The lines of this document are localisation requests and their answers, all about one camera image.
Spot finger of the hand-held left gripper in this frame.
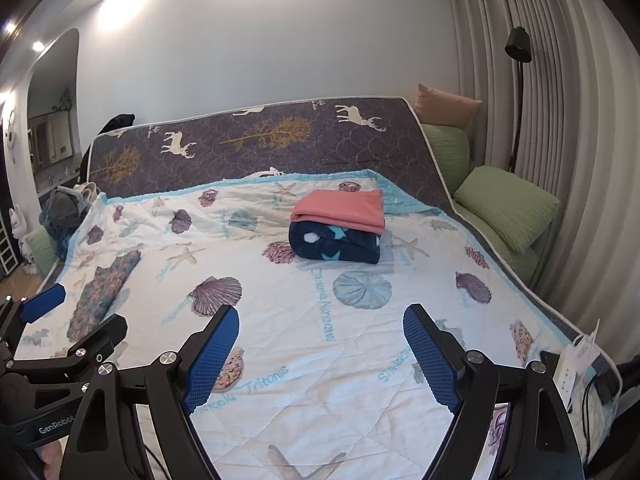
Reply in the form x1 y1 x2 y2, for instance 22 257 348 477
0 283 67 356
0 313 129 401

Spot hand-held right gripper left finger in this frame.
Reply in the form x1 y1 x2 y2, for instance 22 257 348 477
60 304 241 480

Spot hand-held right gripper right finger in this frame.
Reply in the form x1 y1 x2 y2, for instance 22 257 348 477
402 304 586 480

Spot pink sweater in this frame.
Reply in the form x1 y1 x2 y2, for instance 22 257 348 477
291 187 386 235

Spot grey and blue clothes pile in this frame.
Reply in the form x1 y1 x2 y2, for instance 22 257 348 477
39 185 101 261

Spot white clothes hangers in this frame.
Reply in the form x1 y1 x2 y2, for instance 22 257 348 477
74 181 104 203

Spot person's left hand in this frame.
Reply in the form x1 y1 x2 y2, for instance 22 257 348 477
37 437 65 467

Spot blue floral patterned garment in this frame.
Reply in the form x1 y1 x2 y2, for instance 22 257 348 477
66 249 142 342

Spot small green pillow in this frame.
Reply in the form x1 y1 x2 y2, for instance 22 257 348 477
422 124 473 196
25 225 60 276

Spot white shelf rack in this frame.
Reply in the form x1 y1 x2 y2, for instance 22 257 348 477
0 217 18 276

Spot white rabbit figurine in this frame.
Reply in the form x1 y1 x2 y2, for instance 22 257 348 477
9 203 33 266

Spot seashell print quilt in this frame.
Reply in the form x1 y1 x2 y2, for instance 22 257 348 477
42 169 621 480

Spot green bench cushion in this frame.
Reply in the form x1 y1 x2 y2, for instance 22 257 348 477
452 195 543 288

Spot white power strip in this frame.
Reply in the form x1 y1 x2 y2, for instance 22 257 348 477
559 355 586 413

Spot navy star print blanket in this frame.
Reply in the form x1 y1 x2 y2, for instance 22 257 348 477
288 217 383 266

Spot large green pillow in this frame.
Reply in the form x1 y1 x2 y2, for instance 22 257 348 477
452 166 562 255

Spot black power adapter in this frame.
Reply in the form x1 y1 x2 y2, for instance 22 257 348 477
592 370 623 403

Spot black cloth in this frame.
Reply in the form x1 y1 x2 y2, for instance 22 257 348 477
97 113 136 133

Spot deer print mattress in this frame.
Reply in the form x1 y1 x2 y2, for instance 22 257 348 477
87 96 461 211

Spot beige curtain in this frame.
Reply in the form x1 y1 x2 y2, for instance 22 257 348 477
445 0 640 356

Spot peach pillow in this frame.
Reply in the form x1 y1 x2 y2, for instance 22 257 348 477
414 83 483 128

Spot black floor lamp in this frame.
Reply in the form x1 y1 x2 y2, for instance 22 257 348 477
504 26 533 173

